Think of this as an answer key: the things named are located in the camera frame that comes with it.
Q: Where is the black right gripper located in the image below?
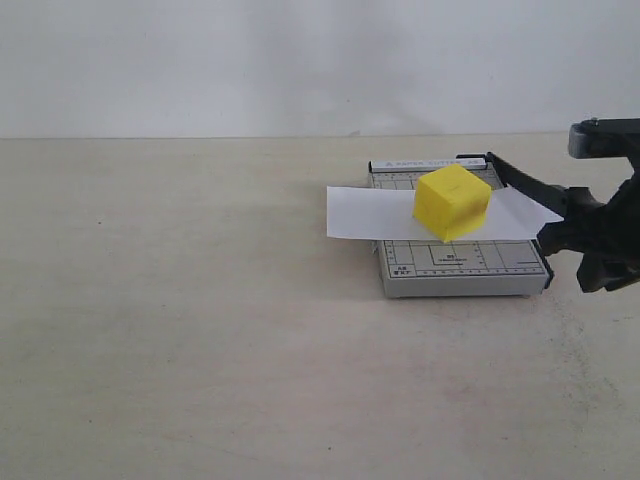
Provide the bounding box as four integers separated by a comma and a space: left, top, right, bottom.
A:
537, 118, 639, 292

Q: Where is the black cutter blade arm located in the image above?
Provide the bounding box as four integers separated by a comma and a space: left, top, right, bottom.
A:
485, 151, 609, 236

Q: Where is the yellow cube block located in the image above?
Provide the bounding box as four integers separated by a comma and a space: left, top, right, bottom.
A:
413, 164, 492, 242

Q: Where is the grey paper cutter base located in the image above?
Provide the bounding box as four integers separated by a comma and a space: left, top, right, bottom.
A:
369, 154, 554, 298

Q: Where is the white paper strip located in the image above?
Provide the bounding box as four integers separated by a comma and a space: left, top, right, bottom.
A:
326, 186, 562, 241

